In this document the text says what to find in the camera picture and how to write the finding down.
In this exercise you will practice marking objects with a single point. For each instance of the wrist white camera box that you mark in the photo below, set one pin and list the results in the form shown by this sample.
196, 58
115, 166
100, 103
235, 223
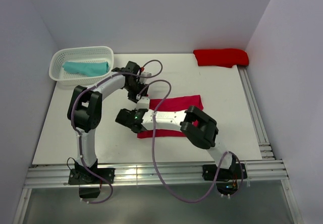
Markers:
146, 74
143, 102

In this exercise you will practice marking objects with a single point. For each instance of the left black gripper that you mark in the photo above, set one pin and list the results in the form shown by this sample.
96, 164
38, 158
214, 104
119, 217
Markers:
144, 89

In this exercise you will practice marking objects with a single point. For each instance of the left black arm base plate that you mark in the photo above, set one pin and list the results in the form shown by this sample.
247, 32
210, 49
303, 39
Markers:
90, 180

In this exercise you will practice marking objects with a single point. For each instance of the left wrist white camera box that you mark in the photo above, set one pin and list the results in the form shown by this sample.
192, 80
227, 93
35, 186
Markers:
146, 74

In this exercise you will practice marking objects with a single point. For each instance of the magenta t shirt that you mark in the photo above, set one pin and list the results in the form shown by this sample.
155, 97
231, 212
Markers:
171, 104

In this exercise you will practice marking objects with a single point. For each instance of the teal rolled t shirt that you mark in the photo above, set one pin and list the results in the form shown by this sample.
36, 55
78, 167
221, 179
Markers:
87, 69

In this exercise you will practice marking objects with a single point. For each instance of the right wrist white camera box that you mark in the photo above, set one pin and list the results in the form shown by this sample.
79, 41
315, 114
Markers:
143, 102

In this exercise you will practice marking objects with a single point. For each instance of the white perforated plastic basket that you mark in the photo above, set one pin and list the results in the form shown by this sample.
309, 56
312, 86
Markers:
93, 55

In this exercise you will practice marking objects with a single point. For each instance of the right side aluminium rail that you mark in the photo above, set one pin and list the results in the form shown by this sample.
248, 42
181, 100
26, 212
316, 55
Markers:
263, 141

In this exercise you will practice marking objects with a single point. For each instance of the folded red t shirt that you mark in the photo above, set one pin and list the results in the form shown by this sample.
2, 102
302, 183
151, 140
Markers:
227, 57

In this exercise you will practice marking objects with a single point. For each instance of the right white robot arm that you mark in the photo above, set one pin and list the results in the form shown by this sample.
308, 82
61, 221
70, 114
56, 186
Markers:
198, 127

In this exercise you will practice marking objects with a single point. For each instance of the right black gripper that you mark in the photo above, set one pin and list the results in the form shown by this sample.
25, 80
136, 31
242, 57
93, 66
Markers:
135, 111

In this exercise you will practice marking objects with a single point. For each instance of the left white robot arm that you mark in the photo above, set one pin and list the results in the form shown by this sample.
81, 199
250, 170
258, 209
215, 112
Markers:
85, 108

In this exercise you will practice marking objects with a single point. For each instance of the front aluminium rail frame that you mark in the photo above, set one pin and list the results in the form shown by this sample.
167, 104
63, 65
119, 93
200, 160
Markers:
57, 176

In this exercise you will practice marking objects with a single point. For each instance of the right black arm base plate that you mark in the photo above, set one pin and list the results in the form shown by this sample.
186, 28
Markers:
227, 180

